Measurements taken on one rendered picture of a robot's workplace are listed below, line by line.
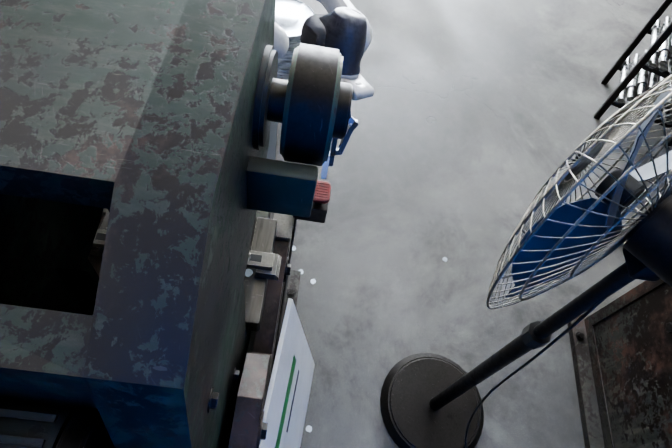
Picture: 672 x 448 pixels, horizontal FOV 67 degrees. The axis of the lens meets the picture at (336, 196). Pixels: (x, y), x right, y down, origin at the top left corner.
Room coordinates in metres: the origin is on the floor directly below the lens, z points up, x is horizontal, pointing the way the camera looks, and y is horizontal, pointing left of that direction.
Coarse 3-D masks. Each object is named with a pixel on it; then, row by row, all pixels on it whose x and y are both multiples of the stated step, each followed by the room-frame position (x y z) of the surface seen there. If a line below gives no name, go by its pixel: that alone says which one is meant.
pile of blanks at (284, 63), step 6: (300, 36) 1.89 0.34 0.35; (294, 42) 1.88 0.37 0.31; (300, 42) 1.90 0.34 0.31; (294, 48) 1.88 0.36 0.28; (288, 54) 1.86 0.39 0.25; (282, 60) 1.86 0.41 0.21; (288, 60) 1.88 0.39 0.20; (282, 66) 1.86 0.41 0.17; (288, 66) 1.87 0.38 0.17; (282, 72) 1.86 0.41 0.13; (288, 72) 1.89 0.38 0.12; (282, 78) 1.86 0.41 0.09
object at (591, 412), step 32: (640, 288) 0.97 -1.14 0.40; (608, 320) 0.93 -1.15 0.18; (640, 320) 0.87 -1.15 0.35; (576, 352) 0.84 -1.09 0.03; (608, 352) 0.82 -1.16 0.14; (640, 352) 0.77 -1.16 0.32; (576, 384) 0.72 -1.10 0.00; (608, 384) 0.71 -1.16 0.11; (640, 384) 0.67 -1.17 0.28; (608, 416) 0.60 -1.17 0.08; (640, 416) 0.57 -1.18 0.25
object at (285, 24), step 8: (280, 0) 2.11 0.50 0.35; (288, 0) 2.13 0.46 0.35; (296, 0) 2.14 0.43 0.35; (280, 8) 2.05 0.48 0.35; (288, 8) 2.07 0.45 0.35; (296, 8) 2.08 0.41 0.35; (304, 8) 2.10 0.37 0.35; (280, 16) 1.99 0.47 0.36; (288, 16) 2.00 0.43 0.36; (296, 16) 2.02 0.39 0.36; (304, 16) 2.04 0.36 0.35; (280, 24) 1.94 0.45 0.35; (288, 24) 1.95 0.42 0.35; (296, 24) 1.97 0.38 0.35; (288, 32) 1.90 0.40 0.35; (296, 32) 1.91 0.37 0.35
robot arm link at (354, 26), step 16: (320, 16) 0.98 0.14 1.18; (336, 16) 0.93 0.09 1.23; (352, 16) 0.94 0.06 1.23; (304, 32) 0.96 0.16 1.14; (320, 32) 0.93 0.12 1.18; (336, 32) 0.91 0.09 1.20; (352, 32) 0.91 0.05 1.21; (336, 48) 0.89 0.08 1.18; (352, 48) 0.90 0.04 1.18; (352, 64) 0.89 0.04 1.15
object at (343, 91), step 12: (276, 84) 0.56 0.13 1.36; (288, 84) 0.52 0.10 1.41; (336, 84) 0.54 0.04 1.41; (348, 84) 0.59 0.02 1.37; (276, 96) 0.54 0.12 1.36; (288, 96) 0.50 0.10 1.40; (336, 96) 0.52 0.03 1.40; (348, 96) 0.56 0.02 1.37; (276, 108) 0.53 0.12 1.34; (288, 108) 0.49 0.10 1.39; (336, 108) 0.51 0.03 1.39; (348, 108) 0.54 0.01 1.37; (276, 120) 0.52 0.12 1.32; (336, 120) 0.53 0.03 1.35; (348, 120) 0.53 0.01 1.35; (336, 132) 0.52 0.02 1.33; (324, 156) 0.48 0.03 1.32
